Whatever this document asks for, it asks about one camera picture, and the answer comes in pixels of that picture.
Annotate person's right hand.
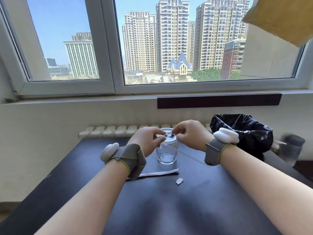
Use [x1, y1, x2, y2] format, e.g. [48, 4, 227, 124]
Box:
[172, 120, 215, 152]

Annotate person's left hand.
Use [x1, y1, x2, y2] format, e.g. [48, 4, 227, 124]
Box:
[133, 127, 168, 158]

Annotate clear plastic cup lid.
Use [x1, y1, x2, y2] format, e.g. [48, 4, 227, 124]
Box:
[156, 128, 178, 140]

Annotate clear plastic straw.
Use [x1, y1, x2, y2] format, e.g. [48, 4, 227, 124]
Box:
[159, 141, 207, 167]

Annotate person's left forearm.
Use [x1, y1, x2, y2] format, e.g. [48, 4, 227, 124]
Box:
[34, 159, 130, 235]

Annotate person's right forearm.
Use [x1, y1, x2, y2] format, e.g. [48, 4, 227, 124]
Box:
[220, 144, 313, 235]

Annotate clear glass cup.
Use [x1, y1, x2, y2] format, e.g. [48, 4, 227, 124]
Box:
[156, 134, 179, 165]

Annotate white paper straw wrapper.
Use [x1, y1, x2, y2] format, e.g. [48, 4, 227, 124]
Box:
[127, 168, 179, 179]

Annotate white oval wrist tracker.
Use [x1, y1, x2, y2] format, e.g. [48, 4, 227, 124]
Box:
[100, 142, 120, 165]
[213, 128, 240, 145]

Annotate white radiator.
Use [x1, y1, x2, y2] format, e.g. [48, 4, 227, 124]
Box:
[78, 123, 214, 139]

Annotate bin with black bag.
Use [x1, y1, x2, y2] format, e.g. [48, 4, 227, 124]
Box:
[210, 114, 274, 162]

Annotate clear bottle with dark cap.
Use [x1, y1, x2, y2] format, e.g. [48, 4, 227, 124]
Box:
[278, 134, 306, 167]

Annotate yellow cardboard sheet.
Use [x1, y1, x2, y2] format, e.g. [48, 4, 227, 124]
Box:
[242, 0, 313, 48]

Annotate grey wrist strap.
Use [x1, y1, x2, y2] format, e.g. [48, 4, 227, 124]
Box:
[108, 143, 147, 180]
[204, 138, 237, 167]

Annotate white window frame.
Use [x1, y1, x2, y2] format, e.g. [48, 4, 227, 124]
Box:
[0, 0, 313, 96]

